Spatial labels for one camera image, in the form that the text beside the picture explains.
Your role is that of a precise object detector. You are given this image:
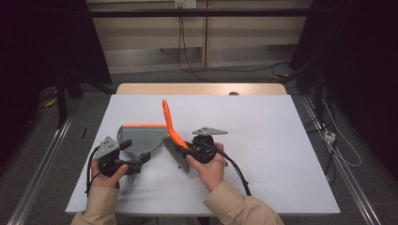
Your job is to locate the right hand-held gripper cable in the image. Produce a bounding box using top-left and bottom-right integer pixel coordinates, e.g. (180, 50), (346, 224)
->
(203, 142), (253, 197)

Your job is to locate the black hanging cable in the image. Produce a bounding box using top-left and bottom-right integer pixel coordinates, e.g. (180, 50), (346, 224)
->
(176, 7), (217, 83)

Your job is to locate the grey dustpan with orange edge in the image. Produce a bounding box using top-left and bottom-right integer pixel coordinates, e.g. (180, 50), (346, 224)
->
(116, 123), (168, 185)

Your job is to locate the white table board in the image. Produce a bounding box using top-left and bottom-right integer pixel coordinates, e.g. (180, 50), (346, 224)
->
(65, 94), (342, 217)

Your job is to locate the white wall socket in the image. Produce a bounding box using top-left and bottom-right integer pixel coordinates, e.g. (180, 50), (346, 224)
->
(174, 0), (197, 9)

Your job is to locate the wooden table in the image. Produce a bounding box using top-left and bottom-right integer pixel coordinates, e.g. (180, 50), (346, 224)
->
(115, 82), (288, 97)

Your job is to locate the person's left hand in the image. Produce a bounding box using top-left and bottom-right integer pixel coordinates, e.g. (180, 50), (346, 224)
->
(90, 160), (130, 188)

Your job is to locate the black horizontal bar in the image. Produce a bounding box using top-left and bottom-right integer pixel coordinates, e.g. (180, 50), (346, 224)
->
(87, 8), (314, 18)

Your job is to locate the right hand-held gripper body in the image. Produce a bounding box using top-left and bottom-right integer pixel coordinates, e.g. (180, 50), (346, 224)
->
(191, 126), (228, 165)

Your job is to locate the white power adapter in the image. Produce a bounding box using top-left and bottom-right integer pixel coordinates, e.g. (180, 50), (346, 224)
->
(323, 130), (337, 143)

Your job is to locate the black curtain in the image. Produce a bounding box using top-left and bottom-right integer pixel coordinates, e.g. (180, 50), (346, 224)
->
(0, 0), (112, 170)
(289, 0), (398, 179)

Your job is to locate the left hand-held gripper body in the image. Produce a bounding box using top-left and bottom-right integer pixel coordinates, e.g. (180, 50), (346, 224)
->
(93, 135), (142, 177)

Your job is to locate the orange hand brush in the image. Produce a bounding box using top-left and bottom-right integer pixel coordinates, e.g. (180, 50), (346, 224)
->
(161, 98), (191, 174)

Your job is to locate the person's right hand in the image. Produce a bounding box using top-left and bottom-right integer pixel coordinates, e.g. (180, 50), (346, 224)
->
(186, 143), (229, 193)

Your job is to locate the aluminium floor rail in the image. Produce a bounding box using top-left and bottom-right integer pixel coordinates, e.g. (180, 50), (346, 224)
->
(301, 95), (381, 225)
(8, 115), (74, 225)

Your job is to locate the white cable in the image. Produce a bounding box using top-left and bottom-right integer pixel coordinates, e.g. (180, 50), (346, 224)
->
(322, 99), (362, 168)

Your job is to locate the bundle of black cables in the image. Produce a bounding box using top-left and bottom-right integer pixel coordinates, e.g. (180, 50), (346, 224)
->
(306, 93), (337, 186)

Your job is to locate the black metal stand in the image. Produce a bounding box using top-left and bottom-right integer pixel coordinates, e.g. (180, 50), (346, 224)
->
(55, 73), (84, 129)

